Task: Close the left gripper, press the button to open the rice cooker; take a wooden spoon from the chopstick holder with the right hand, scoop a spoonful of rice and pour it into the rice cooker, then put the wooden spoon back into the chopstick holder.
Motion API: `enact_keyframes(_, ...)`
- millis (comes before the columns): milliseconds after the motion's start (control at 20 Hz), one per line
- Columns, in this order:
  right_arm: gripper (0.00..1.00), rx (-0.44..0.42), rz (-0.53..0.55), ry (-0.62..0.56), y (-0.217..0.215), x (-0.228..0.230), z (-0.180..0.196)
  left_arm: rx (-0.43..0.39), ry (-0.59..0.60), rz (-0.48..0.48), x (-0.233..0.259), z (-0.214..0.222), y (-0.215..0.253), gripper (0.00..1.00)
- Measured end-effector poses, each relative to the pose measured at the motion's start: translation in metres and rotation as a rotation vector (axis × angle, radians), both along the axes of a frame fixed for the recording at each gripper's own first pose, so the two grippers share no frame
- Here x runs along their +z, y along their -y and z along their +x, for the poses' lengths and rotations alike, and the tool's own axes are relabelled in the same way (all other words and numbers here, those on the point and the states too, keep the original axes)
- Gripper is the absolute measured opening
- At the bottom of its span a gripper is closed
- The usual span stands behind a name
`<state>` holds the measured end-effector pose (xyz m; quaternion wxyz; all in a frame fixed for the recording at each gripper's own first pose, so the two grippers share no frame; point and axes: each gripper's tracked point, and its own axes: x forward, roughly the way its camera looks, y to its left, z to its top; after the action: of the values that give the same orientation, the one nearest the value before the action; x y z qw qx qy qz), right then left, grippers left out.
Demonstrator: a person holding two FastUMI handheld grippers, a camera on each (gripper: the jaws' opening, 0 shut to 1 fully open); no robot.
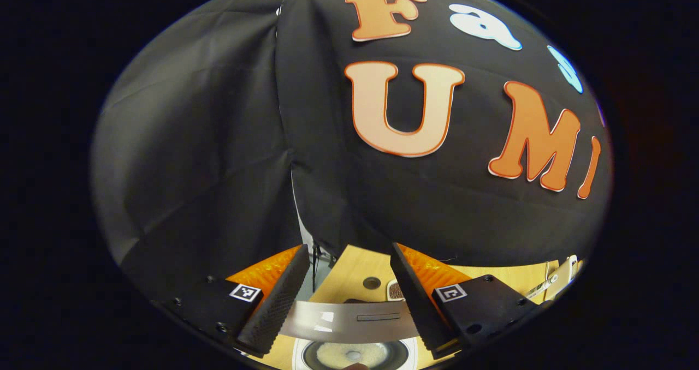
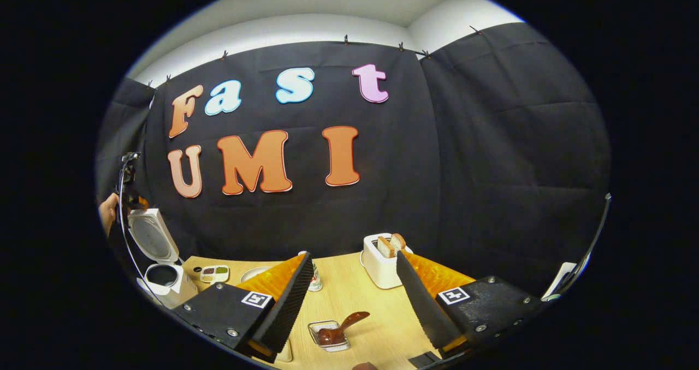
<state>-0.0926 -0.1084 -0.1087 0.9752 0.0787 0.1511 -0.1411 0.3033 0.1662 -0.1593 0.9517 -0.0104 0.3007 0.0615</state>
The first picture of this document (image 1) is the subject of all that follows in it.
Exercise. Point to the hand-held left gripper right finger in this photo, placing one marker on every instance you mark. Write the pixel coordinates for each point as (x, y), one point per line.
(420, 310)

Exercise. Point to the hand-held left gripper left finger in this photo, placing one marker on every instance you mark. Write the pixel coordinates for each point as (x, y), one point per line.
(276, 310)

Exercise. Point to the white rice cooker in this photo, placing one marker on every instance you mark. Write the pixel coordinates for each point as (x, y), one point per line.
(349, 321)

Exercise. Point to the white rice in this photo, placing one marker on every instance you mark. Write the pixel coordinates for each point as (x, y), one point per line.
(333, 354)

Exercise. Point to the white divided grain dish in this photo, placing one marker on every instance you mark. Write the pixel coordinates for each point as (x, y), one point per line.
(395, 291)

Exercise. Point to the black round table grommet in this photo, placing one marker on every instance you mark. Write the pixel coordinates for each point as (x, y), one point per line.
(372, 282)

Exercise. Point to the black tripod stand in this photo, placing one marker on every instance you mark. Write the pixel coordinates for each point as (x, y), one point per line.
(317, 266)

